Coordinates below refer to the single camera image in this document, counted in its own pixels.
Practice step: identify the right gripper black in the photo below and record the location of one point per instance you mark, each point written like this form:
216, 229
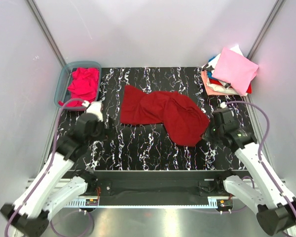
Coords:
207, 130

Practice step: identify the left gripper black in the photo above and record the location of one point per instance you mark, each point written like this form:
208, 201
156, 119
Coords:
107, 132

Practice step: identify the dark red t shirt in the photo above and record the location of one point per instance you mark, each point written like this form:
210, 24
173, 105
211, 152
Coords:
183, 120

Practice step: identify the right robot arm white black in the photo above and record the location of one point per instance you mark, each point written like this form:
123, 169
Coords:
273, 203

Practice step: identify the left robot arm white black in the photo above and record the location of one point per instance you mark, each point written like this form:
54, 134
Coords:
32, 212

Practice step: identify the magenta pink t shirt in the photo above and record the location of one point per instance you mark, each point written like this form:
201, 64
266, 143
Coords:
85, 86

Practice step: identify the folded red t shirt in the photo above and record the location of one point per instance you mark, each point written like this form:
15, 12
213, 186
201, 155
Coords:
213, 81

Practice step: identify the teal plastic basket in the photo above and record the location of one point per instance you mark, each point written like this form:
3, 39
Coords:
64, 81

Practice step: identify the black marble pattern mat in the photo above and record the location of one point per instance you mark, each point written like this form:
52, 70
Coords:
149, 147

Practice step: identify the folded light pink t shirt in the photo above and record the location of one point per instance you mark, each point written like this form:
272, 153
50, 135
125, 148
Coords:
235, 69

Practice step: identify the folded peach t shirt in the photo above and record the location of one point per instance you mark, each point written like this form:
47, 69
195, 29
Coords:
214, 89

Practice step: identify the black white patterned t shirt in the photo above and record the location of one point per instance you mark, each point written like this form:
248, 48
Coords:
209, 67

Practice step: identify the left orange connector box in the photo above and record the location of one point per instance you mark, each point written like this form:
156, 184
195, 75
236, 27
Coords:
91, 202

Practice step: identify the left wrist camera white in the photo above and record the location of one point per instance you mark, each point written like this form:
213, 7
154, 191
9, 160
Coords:
95, 108

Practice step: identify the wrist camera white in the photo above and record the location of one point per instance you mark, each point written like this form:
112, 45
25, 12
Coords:
223, 105
95, 108

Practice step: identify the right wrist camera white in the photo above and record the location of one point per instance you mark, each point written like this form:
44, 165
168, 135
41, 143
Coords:
223, 105

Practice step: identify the aluminium frame rail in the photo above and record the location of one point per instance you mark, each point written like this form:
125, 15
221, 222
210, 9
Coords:
108, 186

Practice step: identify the left aluminium corner post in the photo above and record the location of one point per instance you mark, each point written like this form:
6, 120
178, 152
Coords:
45, 30

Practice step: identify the aluminium corner post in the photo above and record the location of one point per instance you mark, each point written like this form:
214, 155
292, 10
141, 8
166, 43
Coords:
45, 30
265, 28

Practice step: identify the right aluminium corner post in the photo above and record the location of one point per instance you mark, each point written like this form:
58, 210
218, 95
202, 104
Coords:
265, 28

